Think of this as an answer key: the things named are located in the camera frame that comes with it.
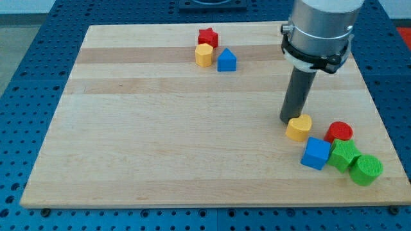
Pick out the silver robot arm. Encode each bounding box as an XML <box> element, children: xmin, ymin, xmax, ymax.
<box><xmin>281</xmin><ymin>0</ymin><xmax>364</xmax><ymax>74</ymax></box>

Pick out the blue triangle block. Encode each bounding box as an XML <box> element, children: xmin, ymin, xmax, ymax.
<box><xmin>217</xmin><ymin>48</ymin><xmax>237</xmax><ymax>72</ymax></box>

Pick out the yellow hexagon block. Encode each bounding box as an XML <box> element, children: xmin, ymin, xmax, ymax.
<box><xmin>195</xmin><ymin>43</ymin><xmax>214</xmax><ymax>67</ymax></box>

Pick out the wooden board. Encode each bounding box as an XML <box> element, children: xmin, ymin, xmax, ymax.
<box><xmin>20</xmin><ymin>22</ymin><xmax>410</xmax><ymax>209</ymax></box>

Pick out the red star block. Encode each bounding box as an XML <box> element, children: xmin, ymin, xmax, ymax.
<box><xmin>197</xmin><ymin>28</ymin><xmax>218</xmax><ymax>48</ymax></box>

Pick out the yellow heart block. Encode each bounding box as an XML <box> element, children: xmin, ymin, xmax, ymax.
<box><xmin>285</xmin><ymin>114</ymin><xmax>312</xmax><ymax>142</ymax></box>

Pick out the dark grey pointer rod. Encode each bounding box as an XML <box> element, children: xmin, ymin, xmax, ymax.
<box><xmin>279</xmin><ymin>67</ymin><xmax>317</xmax><ymax>124</ymax></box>

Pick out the blue cube block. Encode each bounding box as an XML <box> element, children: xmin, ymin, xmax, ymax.
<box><xmin>301</xmin><ymin>137</ymin><xmax>331</xmax><ymax>171</ymax></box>

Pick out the red cylinder block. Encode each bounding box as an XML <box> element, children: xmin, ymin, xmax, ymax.
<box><xmin>323</xmin><ymin>121</ymin><xmax>353</xmax><ymax>143</ymax></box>

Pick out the green star block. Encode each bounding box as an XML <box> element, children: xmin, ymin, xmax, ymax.
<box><xmin>327</xmin><ymin>139</ymin><xmax>362</xmax><ymax>173</ymax></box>

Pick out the green cylinder block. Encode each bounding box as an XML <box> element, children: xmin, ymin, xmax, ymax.
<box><xmin>349</xmin><ymin>155</ymin><xmax>383</xmax><ymax>186</ymax></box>

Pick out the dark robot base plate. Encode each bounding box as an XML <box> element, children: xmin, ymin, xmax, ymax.
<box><xmin>179</xmin><ymin>0</ymin><xmax>247</xmax><ymax>12</ymax></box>

